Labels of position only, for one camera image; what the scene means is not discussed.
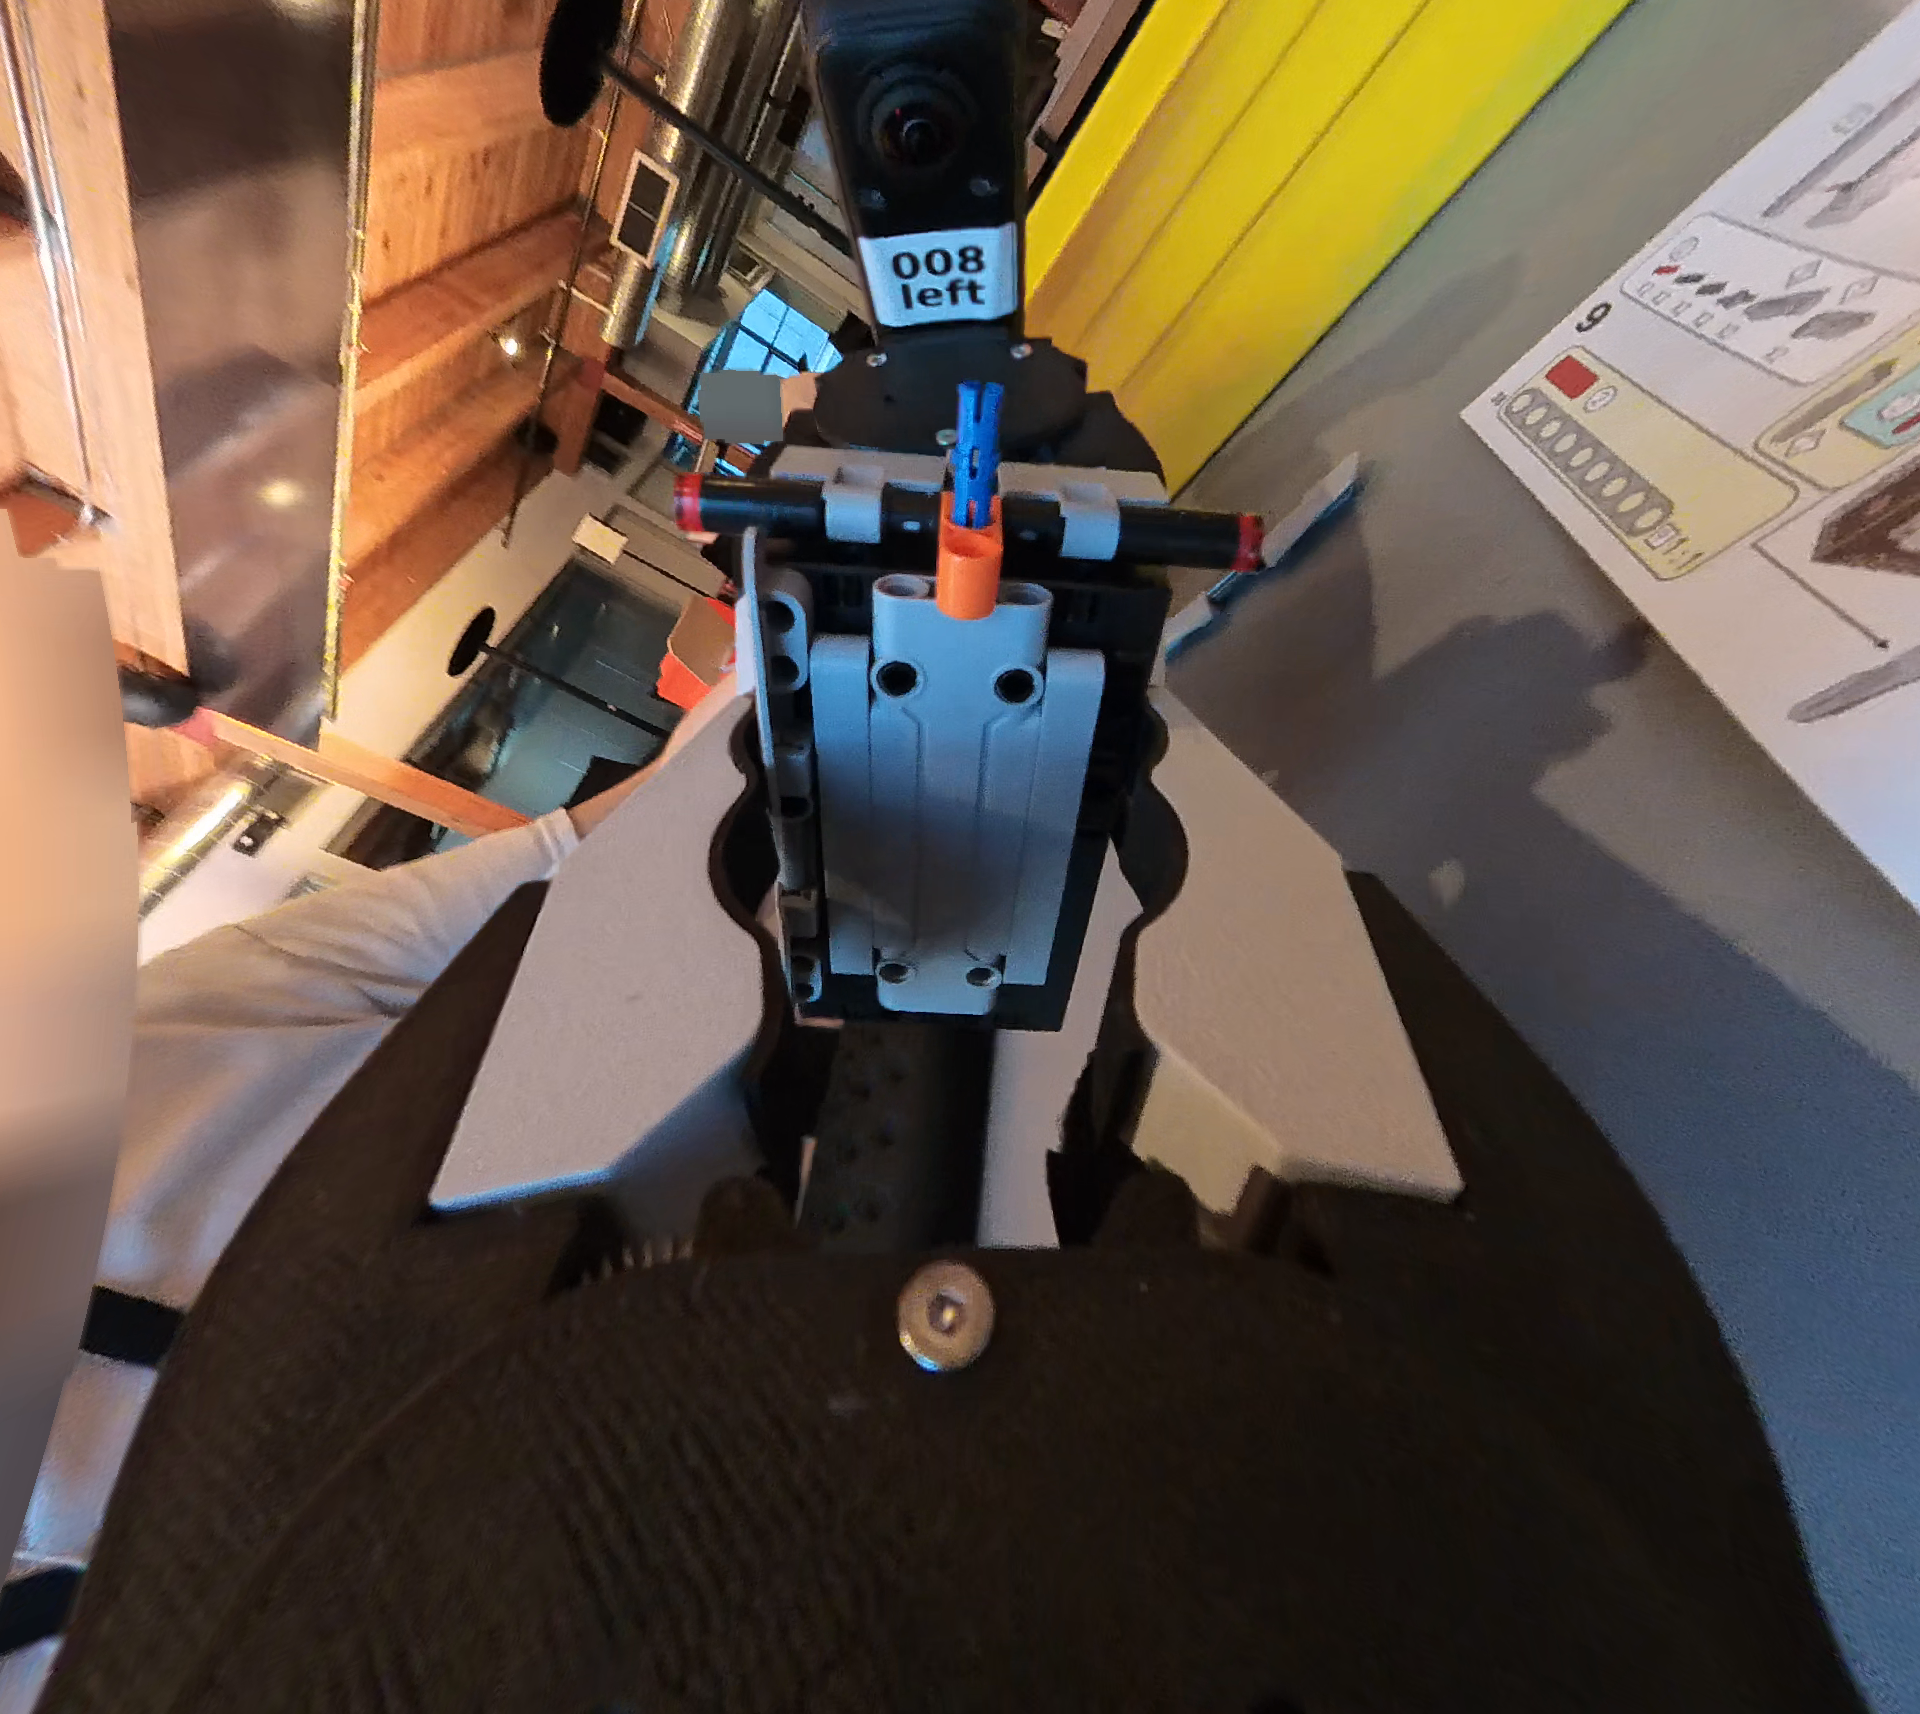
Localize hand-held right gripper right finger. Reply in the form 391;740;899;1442
1049;690;1464;1245

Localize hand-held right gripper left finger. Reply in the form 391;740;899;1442
428;681;820;1242

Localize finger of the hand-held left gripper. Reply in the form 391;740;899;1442
731;525;785;704

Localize grey building block robot model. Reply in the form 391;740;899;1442
672;378;1265;1033

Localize ceiling air vent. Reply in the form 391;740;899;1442
605;149;687;261

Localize person's white shirt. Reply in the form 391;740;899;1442
21;677;740;1595

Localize yellow parts bin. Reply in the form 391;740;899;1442
1023;0;1759;497

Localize white blue plastic part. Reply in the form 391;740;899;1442
1162;458;1367;662

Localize black hanging ceiling panel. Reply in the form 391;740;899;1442
111;0;372;725

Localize instruction booklet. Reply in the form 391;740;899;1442
1461;0;1920;913

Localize black strap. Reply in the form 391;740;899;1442
0;1285;190;1653

